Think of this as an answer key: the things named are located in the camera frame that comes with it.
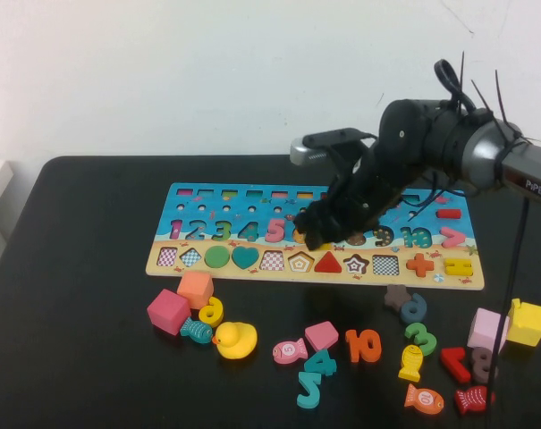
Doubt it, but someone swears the yellow rubber duck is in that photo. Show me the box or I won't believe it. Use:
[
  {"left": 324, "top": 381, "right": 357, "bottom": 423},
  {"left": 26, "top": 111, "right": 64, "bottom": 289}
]
[{"left": 211, "top": 321, "right": 258, "bottom": 360}]

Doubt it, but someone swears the wooden number shape puzzle board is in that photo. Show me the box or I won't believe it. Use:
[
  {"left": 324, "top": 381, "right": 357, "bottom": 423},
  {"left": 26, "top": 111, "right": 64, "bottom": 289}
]
[{"left": 145, "top": 181, "right": 486, "bottom": 291}]

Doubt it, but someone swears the pink wooden fish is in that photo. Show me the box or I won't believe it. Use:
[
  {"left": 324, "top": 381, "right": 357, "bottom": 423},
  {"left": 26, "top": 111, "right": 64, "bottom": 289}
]
[{"left": 272, "top": 337, "right": 309, "bottom": 365}]

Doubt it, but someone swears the yellow number six piece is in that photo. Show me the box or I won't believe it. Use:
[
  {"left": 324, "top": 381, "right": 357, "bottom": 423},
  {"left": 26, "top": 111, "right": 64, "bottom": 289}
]
[{"left": 198, "top": 295, "right": 225, "bottom": 328}]

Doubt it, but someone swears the black looped cable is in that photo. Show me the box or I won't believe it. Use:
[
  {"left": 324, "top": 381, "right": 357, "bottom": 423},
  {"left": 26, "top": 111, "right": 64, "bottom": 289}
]
[{"left": 433, "top": 57, "right": 477, "bottom": 113}]

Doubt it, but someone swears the yellow equals sign piece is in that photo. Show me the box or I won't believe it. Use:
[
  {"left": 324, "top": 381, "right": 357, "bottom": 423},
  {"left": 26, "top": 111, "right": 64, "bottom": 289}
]
[{"left": 444, "top": 257, "right": 475, "bottom": 277}]

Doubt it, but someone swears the light pink wooden cube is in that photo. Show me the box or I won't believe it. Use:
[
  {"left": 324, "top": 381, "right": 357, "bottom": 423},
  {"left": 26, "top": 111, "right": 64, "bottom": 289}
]
[{"left": 466, "top": 307, "right": 511, "bottom": 357}]

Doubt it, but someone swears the green circle puzzle piece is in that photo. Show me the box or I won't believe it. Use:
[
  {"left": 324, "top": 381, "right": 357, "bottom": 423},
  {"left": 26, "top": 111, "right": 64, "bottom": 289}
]
[{"left": 204, "top": 245, "right": 231, "bottom": 271}]

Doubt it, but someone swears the orange number ten piece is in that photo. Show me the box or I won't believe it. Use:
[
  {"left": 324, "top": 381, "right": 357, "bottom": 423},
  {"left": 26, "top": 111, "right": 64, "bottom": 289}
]
[{"left": 344, "top": 329, "right": 383, "bottom": 364}]

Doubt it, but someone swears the green number three piece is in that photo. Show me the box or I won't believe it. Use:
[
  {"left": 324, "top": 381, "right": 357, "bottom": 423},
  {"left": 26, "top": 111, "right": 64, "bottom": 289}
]
[{"left": 403, "top": 322, "right": 438, "bottom": 358}]

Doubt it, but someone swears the brown star puzzle piece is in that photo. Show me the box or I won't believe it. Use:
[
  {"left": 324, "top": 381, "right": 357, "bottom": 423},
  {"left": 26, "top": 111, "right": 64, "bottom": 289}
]
[{"left": 383, "top": 284, "right": 411, "bottom": 313}]

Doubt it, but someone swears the yellow wooden fish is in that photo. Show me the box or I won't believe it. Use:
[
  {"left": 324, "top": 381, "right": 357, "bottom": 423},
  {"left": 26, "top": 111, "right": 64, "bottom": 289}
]
[{"left": 397, "top": 343, "right": 425, "bottom": 383}]

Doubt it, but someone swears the pink number five piece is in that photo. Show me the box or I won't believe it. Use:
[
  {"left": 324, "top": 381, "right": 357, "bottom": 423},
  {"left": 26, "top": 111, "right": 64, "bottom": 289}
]
[{"left": 265, "top": 217, "right": 288, "bottom": 245}]

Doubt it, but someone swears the long black hanging cable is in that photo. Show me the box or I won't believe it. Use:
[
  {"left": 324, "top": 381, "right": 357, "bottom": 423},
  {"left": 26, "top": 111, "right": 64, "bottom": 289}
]
[{"left": 486, "top": 196, "right": 531, "bottom": 406}]

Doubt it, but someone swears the teal number four piece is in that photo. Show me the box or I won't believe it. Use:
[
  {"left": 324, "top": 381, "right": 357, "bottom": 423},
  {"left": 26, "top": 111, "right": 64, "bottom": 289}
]
[{"left": 303, "top": 348, "right": 338, "bottom": 377}]

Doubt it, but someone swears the pink trapezoid puzzle piece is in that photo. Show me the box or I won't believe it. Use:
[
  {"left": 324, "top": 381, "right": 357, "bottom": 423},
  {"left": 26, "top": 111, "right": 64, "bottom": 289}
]
[{"left": 304, "top": 320, "right": 340, "bottom": 352}]

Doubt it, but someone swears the orange plus sign piece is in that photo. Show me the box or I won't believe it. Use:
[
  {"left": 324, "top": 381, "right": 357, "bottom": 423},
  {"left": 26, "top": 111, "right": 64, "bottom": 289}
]
[{"left": 405, "top": 253, "right": 435, "bottom": 277}]

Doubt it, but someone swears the pink greater-than sign piece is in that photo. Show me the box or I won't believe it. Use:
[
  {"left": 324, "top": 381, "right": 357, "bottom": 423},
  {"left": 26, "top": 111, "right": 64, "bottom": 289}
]
[{"left": 439, "top": 226, "right": 467, "bottom": 250}]

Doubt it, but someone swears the turquoise number two piece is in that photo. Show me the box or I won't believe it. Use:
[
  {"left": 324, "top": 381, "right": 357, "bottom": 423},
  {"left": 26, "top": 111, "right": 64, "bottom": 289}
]
[{"left": 295, "top": 370, "right": 323, "bottom": 409}]

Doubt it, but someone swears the teal wooden fish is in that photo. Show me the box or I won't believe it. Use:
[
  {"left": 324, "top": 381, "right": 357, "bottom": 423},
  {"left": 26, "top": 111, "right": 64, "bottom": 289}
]
[{"left": 179, "top": 315, "right": 215, "bottom": 345}]

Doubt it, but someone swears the orange wooden fish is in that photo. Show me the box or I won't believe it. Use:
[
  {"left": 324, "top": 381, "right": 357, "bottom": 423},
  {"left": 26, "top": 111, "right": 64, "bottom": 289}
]
[{"left": 403, "top": 383, "right": 444, "bottom": 416}]

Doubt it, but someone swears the teal heart puzzle piece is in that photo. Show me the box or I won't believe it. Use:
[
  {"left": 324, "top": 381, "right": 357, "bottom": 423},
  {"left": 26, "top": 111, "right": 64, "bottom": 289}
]
[{"left": 231, "top": 245, "right": 261, "bottom": 271}]

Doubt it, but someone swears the red triangle puzzle piece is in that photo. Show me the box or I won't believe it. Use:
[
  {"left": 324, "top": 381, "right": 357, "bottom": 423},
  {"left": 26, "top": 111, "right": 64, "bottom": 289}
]
[{"left": 313, "top": 250, "right": 344, "bottom": 273}]

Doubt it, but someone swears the magenta wooden cube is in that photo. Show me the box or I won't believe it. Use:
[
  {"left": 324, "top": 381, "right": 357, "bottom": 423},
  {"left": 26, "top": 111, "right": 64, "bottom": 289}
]
[{"left": 147, "top": 288, "right": 192, "bottom": 336}]

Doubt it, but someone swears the red wooden fish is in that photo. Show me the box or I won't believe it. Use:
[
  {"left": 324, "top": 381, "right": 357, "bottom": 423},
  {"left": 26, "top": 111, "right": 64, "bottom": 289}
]
[{"left": 454, "top": 385, "right": 497, "bottom": 416}]

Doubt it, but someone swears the orange wooden cube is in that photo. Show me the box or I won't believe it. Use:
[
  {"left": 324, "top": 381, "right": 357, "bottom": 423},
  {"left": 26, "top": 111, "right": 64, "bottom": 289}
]
[{"left": 176, "top": 270, "right": 215, "bottom": 310}]

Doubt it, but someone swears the brown number eight piece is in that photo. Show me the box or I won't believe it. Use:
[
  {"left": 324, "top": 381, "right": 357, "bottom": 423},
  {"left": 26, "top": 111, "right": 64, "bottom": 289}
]
[{"left": 470, "top": 346, "right": 499, "bottom": 385}]

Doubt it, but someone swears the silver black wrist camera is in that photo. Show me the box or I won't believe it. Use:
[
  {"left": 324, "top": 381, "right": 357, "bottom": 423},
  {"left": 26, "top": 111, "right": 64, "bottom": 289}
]
[{"left": 290, "top": 128, "right": 378, "bottom": 167}]

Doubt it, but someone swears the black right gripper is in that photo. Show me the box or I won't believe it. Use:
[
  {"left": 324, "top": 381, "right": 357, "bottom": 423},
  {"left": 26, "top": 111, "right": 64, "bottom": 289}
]
[{"left": 294, "top": 141, "right": 414, "bottom": 251}]

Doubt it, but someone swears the grey-blue number nine piece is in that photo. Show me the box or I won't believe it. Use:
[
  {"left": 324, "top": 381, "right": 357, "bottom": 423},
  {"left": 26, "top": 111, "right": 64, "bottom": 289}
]
[{"left": 400, "top": 292, "right": 428, "bottom": 326}]

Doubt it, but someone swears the yellow wooden cube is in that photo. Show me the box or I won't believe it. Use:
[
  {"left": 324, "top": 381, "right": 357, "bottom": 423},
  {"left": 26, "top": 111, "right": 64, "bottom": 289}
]
[{"left": 505, "top": 301, "right": 541, "bottom": 348}]

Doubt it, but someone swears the red number seven piece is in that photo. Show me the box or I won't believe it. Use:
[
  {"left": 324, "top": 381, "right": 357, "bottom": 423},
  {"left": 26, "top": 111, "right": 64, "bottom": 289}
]
[{"left": 439, "top": 347, "right": 472, "bottom": 384}]

